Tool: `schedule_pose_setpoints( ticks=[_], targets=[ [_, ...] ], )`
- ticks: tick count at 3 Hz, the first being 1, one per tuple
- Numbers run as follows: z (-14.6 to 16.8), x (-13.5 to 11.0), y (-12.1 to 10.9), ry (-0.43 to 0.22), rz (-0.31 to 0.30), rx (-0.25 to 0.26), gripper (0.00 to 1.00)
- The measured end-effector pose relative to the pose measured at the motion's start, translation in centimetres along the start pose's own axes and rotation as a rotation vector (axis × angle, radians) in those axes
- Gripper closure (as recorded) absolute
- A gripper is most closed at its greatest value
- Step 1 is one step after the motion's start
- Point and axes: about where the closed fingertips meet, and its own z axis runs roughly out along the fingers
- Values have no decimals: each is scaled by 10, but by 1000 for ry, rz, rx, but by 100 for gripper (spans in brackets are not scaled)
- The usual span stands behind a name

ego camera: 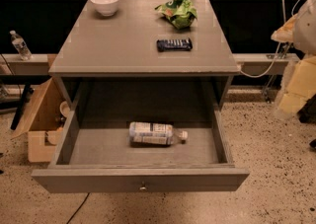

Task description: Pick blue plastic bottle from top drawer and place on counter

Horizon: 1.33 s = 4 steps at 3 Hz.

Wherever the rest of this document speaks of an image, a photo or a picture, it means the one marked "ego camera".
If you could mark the cardboard box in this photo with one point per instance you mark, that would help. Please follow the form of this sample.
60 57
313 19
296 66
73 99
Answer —
40 121

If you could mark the grey ledge rail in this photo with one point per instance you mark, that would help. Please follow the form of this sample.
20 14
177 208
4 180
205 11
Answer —
250 63

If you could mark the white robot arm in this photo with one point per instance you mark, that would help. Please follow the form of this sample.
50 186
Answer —
299 80

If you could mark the grey cabinet with counter top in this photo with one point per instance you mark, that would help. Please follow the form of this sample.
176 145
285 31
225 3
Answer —
125 44

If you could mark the clear water bottle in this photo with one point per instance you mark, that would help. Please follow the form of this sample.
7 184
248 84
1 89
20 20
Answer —
20 45

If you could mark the black table leg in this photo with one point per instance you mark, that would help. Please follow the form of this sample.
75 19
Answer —
19 110

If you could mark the white ceramic bowl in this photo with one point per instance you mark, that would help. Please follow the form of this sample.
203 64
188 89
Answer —
105 7

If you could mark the dark blue snack bar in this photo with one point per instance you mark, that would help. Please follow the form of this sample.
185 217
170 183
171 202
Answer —
174 44

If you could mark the grey open top drawer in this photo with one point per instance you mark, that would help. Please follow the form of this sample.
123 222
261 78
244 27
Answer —
96 155

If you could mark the green chip bag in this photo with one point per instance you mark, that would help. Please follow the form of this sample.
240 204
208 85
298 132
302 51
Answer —
179 13

